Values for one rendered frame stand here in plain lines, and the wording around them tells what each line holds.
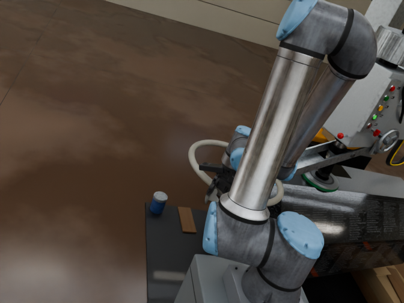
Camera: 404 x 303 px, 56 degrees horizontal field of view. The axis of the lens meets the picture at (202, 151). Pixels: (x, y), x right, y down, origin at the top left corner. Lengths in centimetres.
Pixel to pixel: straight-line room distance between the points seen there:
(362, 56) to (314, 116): 24
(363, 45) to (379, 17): 194
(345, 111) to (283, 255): 112
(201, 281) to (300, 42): 81
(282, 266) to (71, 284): 142
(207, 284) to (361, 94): 120
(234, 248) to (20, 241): 162
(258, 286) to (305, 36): 72
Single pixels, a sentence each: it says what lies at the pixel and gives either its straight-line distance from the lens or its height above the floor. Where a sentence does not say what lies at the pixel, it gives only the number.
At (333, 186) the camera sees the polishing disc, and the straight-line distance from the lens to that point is 227.
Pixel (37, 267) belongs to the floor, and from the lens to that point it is 237.
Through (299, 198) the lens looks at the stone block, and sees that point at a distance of 215.
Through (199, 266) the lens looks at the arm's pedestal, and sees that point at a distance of 138.
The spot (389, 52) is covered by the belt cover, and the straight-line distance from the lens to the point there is 197.
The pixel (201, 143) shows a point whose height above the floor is 93.
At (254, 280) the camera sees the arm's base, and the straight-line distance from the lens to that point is 124.
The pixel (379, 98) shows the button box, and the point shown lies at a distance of 197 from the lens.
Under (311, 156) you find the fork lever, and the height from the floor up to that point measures 95.
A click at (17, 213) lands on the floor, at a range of 265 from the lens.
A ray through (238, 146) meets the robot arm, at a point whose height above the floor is 120.
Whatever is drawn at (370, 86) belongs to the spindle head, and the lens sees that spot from 202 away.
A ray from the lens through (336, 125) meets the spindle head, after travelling 211.
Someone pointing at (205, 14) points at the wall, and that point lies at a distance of 809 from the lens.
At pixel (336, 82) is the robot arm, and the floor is 158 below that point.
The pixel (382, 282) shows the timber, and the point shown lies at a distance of 297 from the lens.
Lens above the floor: 183
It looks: 30 degrees down
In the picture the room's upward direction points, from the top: 21 degrees clockwise
